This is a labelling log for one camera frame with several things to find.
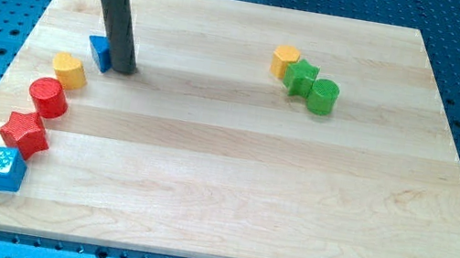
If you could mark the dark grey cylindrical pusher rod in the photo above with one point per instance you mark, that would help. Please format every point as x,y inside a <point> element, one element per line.
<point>117,18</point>

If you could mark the yellow hexagon block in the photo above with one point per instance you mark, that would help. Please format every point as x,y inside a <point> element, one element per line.
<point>283,56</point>

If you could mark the light wooden board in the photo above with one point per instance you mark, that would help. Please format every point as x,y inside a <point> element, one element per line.
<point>202,154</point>

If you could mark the yellow heart block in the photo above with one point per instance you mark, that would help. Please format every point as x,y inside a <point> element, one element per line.
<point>69,71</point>

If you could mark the blue cube block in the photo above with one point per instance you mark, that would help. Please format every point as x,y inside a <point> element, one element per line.
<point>12,169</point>

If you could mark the green cylinder block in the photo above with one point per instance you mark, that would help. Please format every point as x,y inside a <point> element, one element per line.
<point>322,97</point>

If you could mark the blue triangle block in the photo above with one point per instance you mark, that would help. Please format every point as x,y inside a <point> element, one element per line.
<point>100,51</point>

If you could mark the red star block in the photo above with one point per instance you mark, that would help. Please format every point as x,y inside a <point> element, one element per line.
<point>26,132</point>

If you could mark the green star block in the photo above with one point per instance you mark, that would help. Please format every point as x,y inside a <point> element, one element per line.
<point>299,78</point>

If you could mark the red cylinder block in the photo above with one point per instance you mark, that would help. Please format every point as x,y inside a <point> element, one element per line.
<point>48,97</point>

